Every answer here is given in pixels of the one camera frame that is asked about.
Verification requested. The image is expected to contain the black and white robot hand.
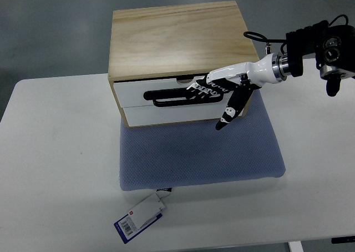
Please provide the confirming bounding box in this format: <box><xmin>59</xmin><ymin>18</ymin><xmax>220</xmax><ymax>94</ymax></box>
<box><xmin>184</xmin><ymin>53</ymin><xmax>278</xmax><ymax>130</ymax></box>

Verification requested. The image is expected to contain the black drawer handle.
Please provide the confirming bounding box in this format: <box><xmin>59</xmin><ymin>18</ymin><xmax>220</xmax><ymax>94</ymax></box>
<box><xmin>143</xmin><ymin>88</ymin><xmax>223</xmax><ymax>108</ymax></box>

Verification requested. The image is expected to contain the white drawer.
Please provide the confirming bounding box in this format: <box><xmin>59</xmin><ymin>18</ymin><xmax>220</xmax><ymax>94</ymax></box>
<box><xmin>114</xmin><ymin>78</ymin><xmax>195</xmax><ymax>108</ymax></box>
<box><xmin>121</xmin><ymin>100</ymin><xmax>227</xmax><ymax>127</ymax></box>

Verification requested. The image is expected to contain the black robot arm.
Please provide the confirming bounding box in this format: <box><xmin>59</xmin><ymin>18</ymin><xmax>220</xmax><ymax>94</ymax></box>
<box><xmin>244</xmin><ymin>14</ymin><xmax>354</xmax><ymax>97</ymax></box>

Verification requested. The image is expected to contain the light wood drawer cabinet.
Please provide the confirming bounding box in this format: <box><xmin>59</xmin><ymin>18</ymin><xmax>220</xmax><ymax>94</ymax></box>
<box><xmin>108</xmin><ymin>1</ymin><xmax>258</xmax><ymax>114</ymax></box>

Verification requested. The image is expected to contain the blue mesh cushion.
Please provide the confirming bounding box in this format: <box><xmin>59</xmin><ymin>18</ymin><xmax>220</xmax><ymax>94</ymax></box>
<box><xmin>119</xmin><ymin>91</ymin><xmax>286</xmax><ymax>191</ymax></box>

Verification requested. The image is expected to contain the white and blue price tag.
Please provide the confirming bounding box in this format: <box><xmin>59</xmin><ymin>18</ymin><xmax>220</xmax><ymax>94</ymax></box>
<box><xmin>114</xmin><ymin>188</ymin><xmax>172</xmax><ymax>244</ymax></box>

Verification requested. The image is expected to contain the white table leg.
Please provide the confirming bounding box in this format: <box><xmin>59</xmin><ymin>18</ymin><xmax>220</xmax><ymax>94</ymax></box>
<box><xmin>288</xmin><ymin>241</ymin><xmax>304</xmax><ymax>252</ymax></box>

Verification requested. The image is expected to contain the black table bracket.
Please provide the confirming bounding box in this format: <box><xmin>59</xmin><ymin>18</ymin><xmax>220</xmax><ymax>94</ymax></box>
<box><xmin>331</xmin><ymin>236</ymin><xmax>355</xmax><ymax>244</ymax></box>

